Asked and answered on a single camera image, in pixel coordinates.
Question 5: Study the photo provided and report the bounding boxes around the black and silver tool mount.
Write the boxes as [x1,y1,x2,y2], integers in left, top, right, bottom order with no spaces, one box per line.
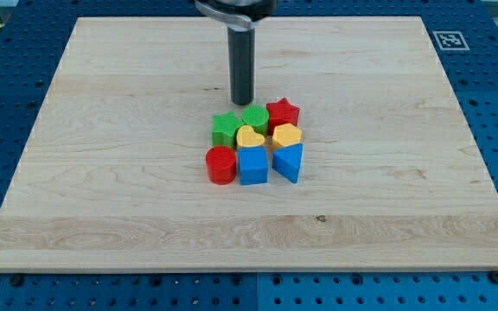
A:
[195,0,278,30]

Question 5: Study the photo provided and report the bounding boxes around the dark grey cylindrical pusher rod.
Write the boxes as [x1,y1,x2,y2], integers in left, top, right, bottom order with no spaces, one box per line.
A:
[227,28,255,105]

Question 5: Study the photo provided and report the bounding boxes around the blue cube block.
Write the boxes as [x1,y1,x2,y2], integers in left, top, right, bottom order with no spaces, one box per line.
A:
[238,146,269,186]

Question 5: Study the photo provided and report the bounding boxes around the green cylinder block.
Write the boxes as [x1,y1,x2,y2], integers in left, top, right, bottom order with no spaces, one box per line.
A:
[242,105,270,136]

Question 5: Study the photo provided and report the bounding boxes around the red star block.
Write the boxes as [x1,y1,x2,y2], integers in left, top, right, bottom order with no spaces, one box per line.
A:
[265,98,300,136]

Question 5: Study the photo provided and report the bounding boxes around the green star block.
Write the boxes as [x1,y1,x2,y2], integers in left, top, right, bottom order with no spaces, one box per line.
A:
[211,111,244,149]

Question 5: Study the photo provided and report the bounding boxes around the yellow heart block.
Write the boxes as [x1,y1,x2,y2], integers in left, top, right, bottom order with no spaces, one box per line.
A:
[236,124,265,149]

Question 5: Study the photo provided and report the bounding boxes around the yellow pentagon block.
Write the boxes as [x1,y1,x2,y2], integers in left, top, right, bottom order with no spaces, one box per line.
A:
[272,123,303,149]

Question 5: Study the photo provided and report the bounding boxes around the red cylinder block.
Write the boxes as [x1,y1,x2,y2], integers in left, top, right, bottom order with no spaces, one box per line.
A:
[206,145,237,185]

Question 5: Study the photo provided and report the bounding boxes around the blue triangle block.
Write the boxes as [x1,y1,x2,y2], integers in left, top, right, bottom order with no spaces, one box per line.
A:
[272,143,303,183]

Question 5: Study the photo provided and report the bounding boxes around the light wooden board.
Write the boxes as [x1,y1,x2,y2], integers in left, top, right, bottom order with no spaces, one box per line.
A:
[0,16,498,273]

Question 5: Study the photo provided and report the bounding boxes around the white fiducial marker tag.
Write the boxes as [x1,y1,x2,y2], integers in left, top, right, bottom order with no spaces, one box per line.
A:
[433,30,469,51]

